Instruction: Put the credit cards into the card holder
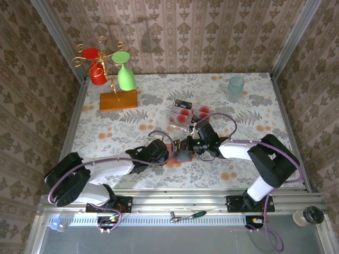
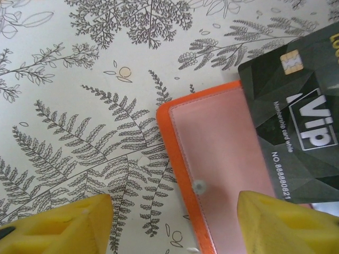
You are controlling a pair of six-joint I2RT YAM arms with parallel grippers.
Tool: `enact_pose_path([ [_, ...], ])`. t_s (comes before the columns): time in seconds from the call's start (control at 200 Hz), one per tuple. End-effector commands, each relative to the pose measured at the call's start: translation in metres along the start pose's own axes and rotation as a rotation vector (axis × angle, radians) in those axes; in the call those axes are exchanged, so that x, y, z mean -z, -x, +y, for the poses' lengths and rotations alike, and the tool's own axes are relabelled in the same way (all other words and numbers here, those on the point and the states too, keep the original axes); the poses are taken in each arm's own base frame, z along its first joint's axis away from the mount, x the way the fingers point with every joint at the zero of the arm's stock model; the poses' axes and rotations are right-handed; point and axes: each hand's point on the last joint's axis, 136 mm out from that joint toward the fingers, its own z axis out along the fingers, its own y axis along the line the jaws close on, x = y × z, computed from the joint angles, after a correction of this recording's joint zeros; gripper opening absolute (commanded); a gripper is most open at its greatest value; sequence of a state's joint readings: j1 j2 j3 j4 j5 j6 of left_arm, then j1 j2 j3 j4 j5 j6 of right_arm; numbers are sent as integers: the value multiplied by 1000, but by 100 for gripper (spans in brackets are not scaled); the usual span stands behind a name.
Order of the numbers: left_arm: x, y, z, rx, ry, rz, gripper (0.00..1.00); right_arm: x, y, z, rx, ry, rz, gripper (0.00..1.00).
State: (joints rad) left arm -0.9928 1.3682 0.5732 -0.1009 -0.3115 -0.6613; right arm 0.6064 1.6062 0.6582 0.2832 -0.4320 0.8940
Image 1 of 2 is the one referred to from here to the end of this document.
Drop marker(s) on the black VIP card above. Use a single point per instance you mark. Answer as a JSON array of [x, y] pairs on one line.
[[185, 150], [184, 105]]

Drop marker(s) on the orange card holder wallet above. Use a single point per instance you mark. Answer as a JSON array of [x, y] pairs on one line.
[[172, 162]]

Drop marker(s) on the clear acrylic card stand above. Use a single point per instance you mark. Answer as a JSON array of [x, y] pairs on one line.
[[177, 127]]

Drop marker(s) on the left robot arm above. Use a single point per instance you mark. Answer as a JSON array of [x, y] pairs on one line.
[[111, 169]]

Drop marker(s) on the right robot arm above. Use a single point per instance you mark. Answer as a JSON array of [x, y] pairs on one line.
[[235, 150]]

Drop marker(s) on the white red-circle card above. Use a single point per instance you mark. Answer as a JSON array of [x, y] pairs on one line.
[[202, 108], [180, 119], [202, 116], [182, 112]]

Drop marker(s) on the teal plastic cup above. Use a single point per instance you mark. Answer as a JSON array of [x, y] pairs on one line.
[[235, 87]]

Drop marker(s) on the green plastic goblet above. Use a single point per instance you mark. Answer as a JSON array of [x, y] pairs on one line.
[[126, 79]]

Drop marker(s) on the black connector board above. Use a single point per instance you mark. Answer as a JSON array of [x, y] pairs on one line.
[[107, 221], [254, 221]]

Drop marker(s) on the red plastic goblet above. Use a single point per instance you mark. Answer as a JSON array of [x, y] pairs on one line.
[[98, 76]]

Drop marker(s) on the blue white connector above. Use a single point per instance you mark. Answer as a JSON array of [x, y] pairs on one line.
[[57, 225]]

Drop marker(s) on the clear jar dark lid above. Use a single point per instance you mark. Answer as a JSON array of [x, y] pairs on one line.
[[308, 216]]

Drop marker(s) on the aluminium front rail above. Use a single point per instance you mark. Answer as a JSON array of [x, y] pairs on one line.
[[172, 201]]

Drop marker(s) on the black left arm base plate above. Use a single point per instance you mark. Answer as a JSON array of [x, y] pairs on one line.
[[124, 205]]

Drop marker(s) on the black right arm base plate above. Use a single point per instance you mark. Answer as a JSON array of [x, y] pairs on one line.
[[234, 205]]

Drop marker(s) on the aluminium side rail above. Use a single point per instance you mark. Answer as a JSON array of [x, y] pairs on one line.
[[71, 132], [291, 132]]

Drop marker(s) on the aluminium frame post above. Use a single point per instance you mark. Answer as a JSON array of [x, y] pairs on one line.
[[294, 39], [60, 39]]

